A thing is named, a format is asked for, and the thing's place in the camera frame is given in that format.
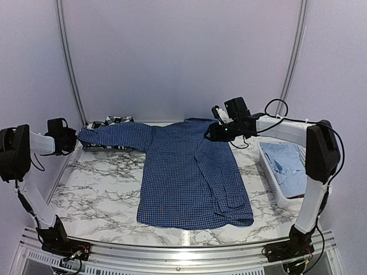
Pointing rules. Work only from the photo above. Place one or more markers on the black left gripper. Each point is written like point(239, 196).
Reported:
point(72, 133)

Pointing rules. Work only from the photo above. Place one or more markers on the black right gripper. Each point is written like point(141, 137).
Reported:
point(214, 134)

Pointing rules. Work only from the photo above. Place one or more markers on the blue checked long sleeve shirt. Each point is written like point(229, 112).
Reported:
point(188, 181)

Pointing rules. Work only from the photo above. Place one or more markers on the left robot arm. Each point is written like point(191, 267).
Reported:
point(18, 146)

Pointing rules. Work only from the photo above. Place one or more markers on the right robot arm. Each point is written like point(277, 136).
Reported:
point(324, 156)

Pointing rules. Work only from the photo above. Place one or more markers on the black white plaid folded shirt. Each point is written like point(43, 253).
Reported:
point(110, 120)

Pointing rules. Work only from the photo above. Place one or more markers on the light blue folded shirt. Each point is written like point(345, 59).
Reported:
point(286, 164)

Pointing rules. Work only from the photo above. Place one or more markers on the white plastic laundry basket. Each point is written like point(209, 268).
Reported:
point(280, 199)

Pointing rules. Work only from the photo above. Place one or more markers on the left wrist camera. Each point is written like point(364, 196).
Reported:
point(57, 127)

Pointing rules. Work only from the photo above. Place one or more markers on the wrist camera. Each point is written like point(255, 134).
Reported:
point(236, 110)
point(57, 127)

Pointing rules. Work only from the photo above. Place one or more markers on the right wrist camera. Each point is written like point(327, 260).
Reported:
point(236, 110)

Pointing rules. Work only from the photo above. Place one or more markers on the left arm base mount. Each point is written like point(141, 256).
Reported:
point(67, 249)

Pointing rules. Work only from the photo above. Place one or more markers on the aluminium front rail frame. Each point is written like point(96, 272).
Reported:
point(113, 258)

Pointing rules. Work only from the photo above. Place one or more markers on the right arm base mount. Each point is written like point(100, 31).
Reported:
point(299, 244)

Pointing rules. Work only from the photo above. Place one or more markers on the right aluminium corner post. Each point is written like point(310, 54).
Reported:
point(296, 49)

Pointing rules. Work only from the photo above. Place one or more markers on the aluminium corner post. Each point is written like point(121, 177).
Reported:
point(66, 51)
point(296, 49)

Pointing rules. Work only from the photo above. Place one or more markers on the left aluminium corner post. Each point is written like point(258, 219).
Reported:
point(66, 51)

